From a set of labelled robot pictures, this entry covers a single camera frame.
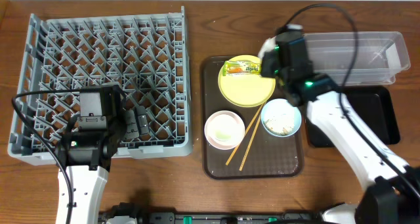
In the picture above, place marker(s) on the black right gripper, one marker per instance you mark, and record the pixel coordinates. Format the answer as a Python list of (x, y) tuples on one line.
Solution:
[(268, 65)]

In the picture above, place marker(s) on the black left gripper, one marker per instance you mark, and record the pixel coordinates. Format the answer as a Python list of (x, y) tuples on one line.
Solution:
[(132, 123)]

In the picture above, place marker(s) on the light blue bowl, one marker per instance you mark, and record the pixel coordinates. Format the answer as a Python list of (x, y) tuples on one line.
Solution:
[(281, 119)]

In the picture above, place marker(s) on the green orange snack wrapper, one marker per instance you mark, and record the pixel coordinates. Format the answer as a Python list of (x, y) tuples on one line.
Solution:
[(240, 67)]

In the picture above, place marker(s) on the pink white small bowl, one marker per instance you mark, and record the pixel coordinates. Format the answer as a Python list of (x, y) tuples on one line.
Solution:
[(224, 130)]

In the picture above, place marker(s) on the white tissue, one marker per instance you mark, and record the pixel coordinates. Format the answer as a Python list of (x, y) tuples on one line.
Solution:
[(267, 46)]

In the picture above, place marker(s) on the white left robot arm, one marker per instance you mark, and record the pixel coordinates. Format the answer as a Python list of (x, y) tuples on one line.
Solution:
[(81, 190)]

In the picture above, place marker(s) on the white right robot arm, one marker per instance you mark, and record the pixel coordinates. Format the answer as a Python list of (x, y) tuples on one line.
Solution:
[(390, 184)]

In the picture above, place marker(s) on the grey plastic dishwasher rack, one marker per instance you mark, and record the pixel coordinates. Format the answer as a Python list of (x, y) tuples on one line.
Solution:
[(146, 55)]

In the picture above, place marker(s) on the clear plastic waste bin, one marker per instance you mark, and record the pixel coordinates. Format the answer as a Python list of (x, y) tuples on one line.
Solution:
[(381, 55)]

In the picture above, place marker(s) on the black rectangular waste tray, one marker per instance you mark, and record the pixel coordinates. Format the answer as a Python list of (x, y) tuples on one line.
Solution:
[(374, 105)]

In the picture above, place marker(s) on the yellow round plate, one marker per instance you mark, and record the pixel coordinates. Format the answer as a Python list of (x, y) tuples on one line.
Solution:
[(246, 90)]

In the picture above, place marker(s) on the left wooden chopstick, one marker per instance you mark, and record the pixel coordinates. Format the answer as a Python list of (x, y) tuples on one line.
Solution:
[(246, 131)]

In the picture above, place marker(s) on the wooden chopstick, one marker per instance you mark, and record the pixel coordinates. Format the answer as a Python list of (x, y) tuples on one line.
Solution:
[(250, 143), (246, 131)]

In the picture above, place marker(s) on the right wooden chopstick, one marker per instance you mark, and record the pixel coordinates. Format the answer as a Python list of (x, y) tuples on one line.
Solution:
[(250, 143)]

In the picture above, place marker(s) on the brown plastic serving tray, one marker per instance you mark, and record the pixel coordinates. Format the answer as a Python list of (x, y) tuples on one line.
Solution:
[(269, 156)]

